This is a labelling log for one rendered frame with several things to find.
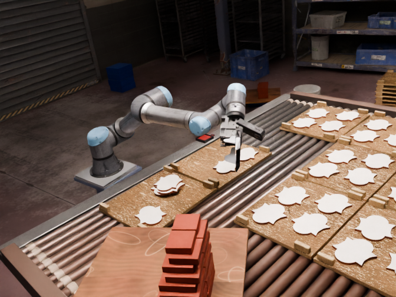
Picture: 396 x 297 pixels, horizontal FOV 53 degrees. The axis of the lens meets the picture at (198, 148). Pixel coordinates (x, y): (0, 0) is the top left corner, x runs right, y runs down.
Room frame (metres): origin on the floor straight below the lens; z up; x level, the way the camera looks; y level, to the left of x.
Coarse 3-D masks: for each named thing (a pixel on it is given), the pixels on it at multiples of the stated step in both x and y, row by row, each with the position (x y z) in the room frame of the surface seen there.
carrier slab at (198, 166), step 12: (216, 144) 2.00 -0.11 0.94; (192, 156) 1.89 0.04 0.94; (204, 156) 1.87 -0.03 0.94; (216, 156) 1.86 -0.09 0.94; (264, 156) 1.79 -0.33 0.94; (180, 168) 1.78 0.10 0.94; (192, 168) 1.77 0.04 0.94; (204, 168) 1.75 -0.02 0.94; (240, 168) 1.70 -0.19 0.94; (252, 168) 1.71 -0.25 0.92; (228, 180) 1.60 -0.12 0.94
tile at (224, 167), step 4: (224, 160) 1.78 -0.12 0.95; (220, 164) 1.74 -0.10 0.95; (224, 164) 1.74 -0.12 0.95; (228, 164) 1.73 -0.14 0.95; (232, 164) 1.73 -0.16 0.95; (216, 168) 1.72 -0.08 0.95; (220, 168) 1.71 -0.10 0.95; (224, 168) 1.70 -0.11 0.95; (228, 168) 1.70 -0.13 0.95; (232, 168) 1.69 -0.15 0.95; (220, 172) 1.67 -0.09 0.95; (224, 172) 1.66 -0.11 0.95; (228, 172) 1.67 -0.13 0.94
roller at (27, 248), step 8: (280, 104) 2.51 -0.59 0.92; (288, 104) 2.53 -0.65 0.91; (272, 112) 2.41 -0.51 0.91; (256, 120) 2.31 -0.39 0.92; (136, 184) 1.71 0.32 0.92; (96, 208) 1.54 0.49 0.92; (80, 216) 1.49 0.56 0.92; (88, 216) 1.50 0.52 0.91; (72, 224) 1.45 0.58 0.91; (56, 232) 1.40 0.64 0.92; (40, 240) 1.36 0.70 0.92; (48, 240) 1.37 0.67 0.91; (24, 248) 1.32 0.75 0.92; (32, 248) 1.32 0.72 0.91
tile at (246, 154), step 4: (244, 148) 1.88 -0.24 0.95; (248, 148) 1.88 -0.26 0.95; (252, 148) 1.87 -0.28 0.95; (240, 152) 1.85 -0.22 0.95; (244, 152) 1.84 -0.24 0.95; (248, 152) 1.84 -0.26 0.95; (252, 152) 1.83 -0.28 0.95; (256, 152) 1.82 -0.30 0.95; (240, 156) 1.80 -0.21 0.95; (244, 156) 1.80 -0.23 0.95; (248, 156) 1.79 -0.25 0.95; (252, 156) 1.79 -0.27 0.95; (240, 160) 1.77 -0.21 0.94; (244, 160) 1.76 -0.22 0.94
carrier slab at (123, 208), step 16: (160, 176) 1.72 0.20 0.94; (128, 192) 1.61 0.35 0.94; (144, 192) 1.60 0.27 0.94; (192, 192) 1.54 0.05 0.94; (208, 192) 1.52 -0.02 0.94; (112, 208) 1.50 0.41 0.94; (128, 208) 1.48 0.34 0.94; (160, 208) 1.45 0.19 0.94; (176, 208) 1.43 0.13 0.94; (192, 208) 1.43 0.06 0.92; (128, 224) 1.36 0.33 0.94; (144, 224) 1.35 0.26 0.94; (160, 224) 1.33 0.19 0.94
